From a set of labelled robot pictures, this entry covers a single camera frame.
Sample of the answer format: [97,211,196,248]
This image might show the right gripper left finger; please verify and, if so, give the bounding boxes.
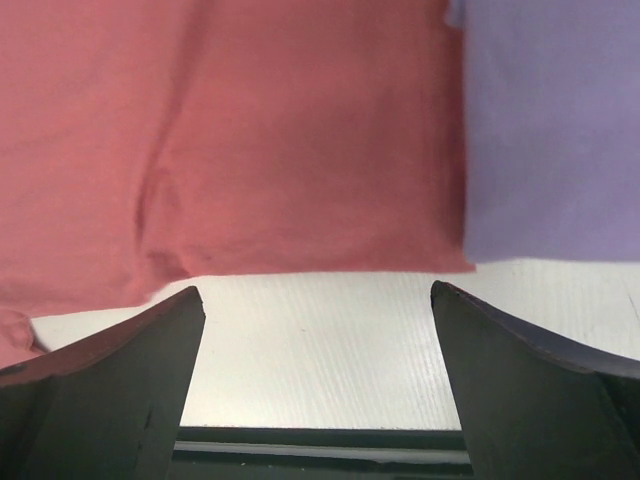
[1,287,206,479]

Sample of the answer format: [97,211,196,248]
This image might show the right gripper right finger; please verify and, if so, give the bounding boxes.
[431,281,639,480]

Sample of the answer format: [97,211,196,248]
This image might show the pink red t shirt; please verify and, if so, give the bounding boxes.
[1,1,470,365]

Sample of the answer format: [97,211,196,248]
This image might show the folded purple t shirt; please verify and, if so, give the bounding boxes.
[448,0,639,263]

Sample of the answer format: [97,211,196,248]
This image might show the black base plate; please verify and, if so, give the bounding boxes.
[167,427,474,479]

